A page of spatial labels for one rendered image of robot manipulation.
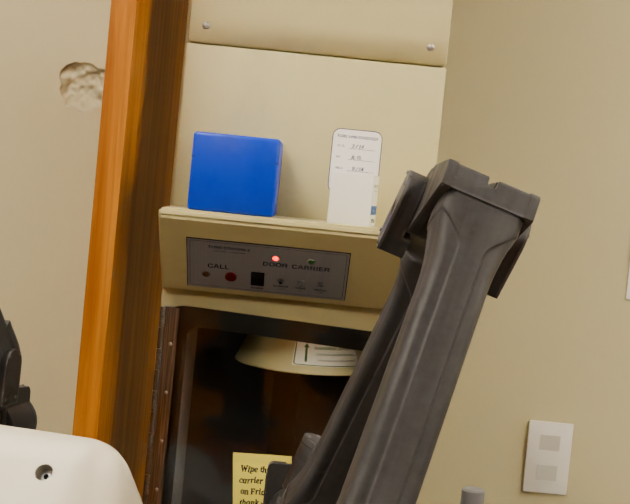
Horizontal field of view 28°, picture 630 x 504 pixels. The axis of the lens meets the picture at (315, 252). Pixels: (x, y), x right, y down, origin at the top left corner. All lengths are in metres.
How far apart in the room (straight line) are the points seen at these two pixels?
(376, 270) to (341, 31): 0.30
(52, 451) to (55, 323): 1.28
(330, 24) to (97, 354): 0.49
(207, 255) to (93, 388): 0.20
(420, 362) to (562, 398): 1.16
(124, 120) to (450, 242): 0.64
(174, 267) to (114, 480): 0.77
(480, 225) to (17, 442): 0.37
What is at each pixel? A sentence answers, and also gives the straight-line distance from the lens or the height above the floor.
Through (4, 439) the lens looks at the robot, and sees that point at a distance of 0.78.
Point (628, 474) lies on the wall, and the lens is 2.08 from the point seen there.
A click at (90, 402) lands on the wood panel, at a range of 1.50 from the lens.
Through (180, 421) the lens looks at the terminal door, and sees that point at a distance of 1.56.
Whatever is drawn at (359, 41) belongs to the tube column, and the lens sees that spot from 1.55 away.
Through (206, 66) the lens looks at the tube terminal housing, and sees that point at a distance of 1.56.
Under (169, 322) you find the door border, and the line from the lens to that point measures 1.55.
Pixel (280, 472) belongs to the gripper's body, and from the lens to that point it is 1.37.
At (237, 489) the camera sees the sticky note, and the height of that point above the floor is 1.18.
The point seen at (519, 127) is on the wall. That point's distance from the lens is 2.00.
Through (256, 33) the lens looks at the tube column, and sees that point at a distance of 1.56.
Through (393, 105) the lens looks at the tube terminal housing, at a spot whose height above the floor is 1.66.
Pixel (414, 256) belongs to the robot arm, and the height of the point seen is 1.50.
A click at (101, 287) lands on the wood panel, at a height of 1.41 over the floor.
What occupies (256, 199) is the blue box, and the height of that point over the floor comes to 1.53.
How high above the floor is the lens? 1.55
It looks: 3 degrees down
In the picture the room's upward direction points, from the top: 6 degrees clockwise
